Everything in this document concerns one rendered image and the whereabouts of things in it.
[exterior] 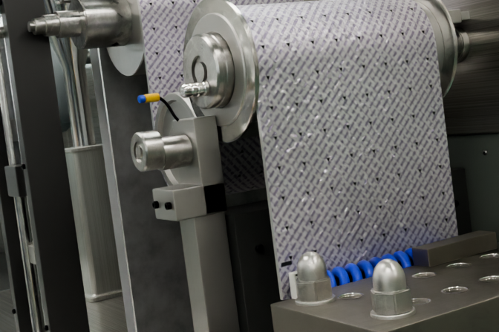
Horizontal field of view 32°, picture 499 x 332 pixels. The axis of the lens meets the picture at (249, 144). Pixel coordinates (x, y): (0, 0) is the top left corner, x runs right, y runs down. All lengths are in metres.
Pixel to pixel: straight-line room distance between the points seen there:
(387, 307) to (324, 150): 0.22
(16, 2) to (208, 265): 0.41
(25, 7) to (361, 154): 0.45
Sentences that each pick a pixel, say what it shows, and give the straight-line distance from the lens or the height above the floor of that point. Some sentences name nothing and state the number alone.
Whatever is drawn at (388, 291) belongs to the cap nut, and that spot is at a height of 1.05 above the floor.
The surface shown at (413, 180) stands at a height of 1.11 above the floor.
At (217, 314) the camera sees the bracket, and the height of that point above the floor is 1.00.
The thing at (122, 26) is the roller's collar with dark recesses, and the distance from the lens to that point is 1.10.
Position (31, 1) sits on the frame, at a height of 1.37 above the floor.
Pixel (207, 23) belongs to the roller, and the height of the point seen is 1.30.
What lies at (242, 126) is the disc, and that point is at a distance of 0.86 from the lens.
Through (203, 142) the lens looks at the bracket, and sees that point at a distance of 0.89.
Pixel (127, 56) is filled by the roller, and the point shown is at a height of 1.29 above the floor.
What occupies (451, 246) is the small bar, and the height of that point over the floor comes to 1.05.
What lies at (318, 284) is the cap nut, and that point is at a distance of 0.79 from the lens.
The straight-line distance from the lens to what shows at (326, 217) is 0.89.
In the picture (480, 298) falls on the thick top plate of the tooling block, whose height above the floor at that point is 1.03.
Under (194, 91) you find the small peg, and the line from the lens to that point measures 0.86.
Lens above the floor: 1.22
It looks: 3 degrees down
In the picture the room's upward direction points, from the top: 7 degrees counter-clockwise
